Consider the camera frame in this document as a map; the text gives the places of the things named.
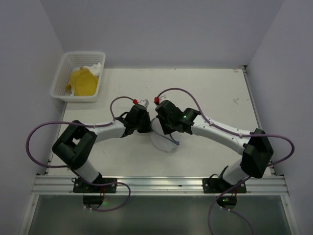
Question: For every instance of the yellow bra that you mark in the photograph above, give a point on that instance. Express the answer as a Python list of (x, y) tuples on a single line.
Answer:
[(82, 83)]

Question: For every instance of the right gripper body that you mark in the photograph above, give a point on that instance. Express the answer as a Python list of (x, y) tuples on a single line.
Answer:
[(164, 120)]

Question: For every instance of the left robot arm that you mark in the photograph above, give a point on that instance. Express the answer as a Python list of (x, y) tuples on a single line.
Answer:
[(74, 145)]

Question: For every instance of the white plastic basket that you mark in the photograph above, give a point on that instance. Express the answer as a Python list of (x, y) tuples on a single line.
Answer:
[(70, 62)]

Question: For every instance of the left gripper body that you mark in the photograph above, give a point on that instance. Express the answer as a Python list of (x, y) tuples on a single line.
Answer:
[(144, 121)]

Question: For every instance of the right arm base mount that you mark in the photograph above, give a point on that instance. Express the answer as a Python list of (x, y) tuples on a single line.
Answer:
[(220, 191)]

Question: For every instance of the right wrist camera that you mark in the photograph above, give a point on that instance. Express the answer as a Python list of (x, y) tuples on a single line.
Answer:
[(160, 99)]

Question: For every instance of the aluminium mounting rail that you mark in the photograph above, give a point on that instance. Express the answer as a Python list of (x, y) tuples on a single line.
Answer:
[(160, 186)]

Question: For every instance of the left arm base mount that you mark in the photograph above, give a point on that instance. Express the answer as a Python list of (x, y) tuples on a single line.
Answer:
[(94, 201)]

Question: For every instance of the white mesh laundry bag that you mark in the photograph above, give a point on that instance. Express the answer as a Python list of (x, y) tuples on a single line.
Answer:
[(163, 142)]

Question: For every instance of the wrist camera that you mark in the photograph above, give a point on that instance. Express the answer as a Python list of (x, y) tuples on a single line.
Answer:
[(160, 99), (144, 103)]

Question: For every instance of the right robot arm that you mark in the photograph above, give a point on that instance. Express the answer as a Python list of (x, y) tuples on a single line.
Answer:
[(253, 147)]

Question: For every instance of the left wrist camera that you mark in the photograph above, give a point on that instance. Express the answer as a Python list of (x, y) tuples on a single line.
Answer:
[(144, 103)]

